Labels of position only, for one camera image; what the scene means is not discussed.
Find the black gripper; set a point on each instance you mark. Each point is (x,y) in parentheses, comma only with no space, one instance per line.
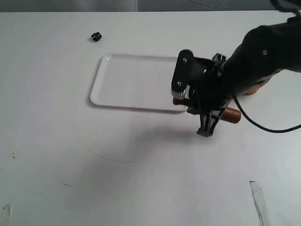
(206,97)

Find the brown wooden pestle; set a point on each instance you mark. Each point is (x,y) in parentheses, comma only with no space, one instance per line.
(230,114)

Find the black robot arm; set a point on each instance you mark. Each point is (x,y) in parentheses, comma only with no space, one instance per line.
(264,51)

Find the wooden mortar bowl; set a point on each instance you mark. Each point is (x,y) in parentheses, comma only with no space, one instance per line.
(256,86)

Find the white rectangular plastic tray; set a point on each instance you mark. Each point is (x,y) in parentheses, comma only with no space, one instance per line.
(135,82)

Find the small black plastic part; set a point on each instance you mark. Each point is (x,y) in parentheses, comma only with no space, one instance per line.
(96,36)

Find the clear tape strip right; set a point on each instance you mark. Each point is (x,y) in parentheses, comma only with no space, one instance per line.
(260,204)

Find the clear tape piece left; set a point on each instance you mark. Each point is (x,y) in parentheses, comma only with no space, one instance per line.
(5,213)

